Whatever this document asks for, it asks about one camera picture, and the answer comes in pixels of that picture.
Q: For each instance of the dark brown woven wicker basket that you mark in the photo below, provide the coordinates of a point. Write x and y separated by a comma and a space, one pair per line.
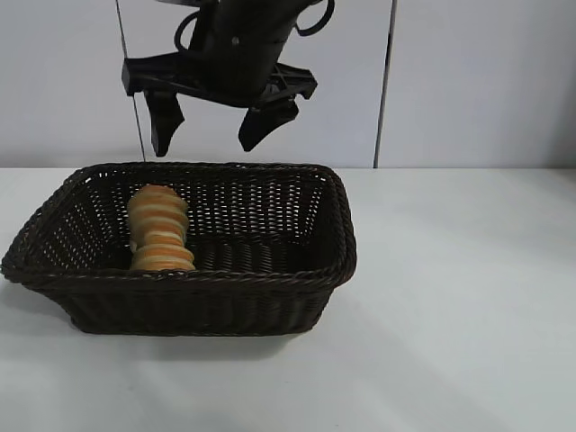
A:
202, 301

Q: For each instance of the long striped twisted bread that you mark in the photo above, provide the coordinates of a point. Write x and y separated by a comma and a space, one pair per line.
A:
157, 225

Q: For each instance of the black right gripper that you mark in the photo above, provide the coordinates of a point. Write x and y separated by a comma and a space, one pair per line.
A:
243, 63

